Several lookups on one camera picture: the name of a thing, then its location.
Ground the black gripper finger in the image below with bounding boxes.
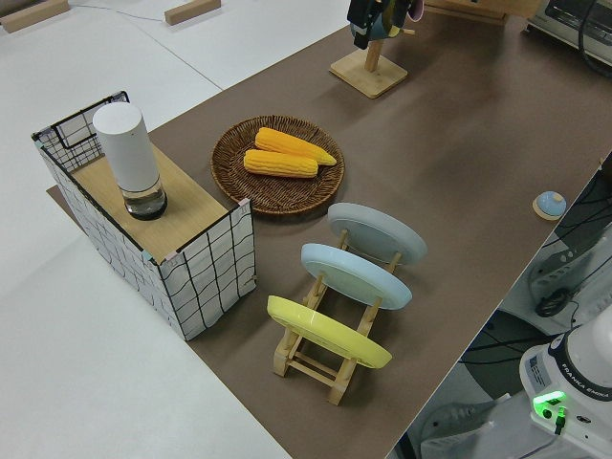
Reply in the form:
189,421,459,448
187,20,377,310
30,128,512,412
353,0,383,31
347,13,370,49

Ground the light wooden drawer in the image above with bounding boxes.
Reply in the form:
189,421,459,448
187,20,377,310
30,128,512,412
423,0,541,26

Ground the dark blue mug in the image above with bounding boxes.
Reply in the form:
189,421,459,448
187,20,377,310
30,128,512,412
372,0,401,40

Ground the wooden mug stand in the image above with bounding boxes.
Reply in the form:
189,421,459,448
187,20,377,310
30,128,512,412
329,26,415,100

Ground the yellow corn cob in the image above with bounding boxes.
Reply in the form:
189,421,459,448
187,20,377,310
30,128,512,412
254,126,339,167
243,149,319,180

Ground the brown table mat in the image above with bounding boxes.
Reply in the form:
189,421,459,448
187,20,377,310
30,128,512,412
46,0,612,459

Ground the short wooden block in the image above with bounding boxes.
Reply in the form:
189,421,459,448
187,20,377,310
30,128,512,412
164,0,223,26

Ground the brown wicker basket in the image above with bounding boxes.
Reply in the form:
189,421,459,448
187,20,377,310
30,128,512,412
210,115,346,215

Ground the white toaster oven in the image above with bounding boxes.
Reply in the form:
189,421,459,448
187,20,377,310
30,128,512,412
525,0,612,77

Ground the grey plate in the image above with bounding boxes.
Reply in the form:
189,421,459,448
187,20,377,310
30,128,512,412
327,202,428,267

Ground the light blue plate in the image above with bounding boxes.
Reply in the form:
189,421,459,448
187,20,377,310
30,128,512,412
300,243,413,312

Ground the blue bell button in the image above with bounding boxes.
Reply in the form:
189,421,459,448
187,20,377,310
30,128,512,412
532,190,568,221

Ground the white cylindrical bottle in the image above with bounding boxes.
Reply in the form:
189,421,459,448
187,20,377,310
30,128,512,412
92,103,168,222

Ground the yellow plate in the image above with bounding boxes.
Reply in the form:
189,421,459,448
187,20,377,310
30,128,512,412
266,295,394,369

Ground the long wooden block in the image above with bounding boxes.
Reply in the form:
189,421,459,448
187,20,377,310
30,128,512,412
0,0,71,33

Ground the wooden plate rack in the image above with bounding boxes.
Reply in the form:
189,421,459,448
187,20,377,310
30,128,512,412
273,228,404,406

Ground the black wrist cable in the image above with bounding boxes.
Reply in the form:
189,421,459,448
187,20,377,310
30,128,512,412
576,0,612,80

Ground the wire grid wooden shelf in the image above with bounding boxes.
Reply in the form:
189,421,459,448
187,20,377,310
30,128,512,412
31,90,258,341

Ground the black base cable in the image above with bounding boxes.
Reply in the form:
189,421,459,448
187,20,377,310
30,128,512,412
534,209,612,317

